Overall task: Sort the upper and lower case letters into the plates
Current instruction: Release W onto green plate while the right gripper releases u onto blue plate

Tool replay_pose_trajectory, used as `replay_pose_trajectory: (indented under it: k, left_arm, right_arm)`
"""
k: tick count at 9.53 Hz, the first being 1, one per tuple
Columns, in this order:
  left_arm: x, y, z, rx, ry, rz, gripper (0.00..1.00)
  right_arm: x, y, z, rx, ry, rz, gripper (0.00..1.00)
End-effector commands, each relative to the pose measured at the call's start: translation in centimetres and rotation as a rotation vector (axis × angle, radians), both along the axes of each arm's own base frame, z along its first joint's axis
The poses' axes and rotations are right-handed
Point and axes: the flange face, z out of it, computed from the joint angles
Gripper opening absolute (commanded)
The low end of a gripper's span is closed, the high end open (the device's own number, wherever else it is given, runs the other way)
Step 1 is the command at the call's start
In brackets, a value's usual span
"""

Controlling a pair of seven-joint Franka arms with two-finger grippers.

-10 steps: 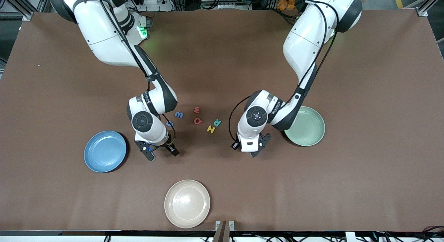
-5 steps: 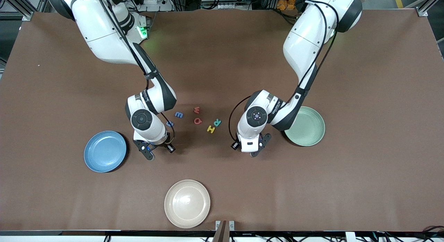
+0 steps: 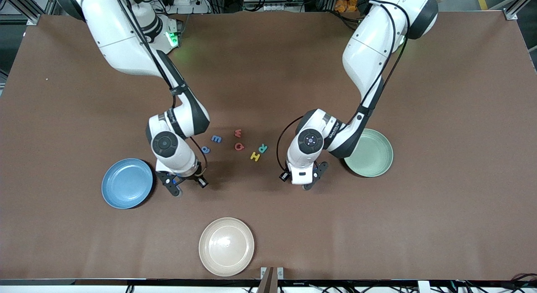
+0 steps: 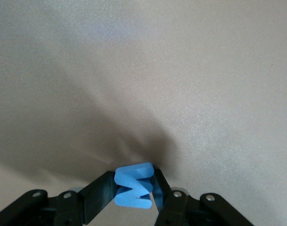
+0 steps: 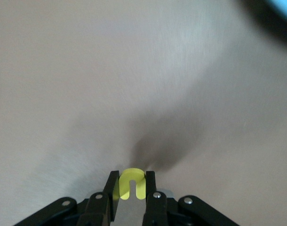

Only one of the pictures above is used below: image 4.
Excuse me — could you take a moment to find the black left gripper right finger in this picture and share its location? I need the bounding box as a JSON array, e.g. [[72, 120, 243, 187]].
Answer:
[[152, 168, 255, 226]]

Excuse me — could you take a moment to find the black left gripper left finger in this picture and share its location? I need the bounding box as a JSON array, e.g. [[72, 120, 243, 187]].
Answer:
[[0, 170, 117, 226]]

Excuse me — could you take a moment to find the blue capital letter W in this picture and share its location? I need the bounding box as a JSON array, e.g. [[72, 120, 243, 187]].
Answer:
[[113, 162, 155, 209]]

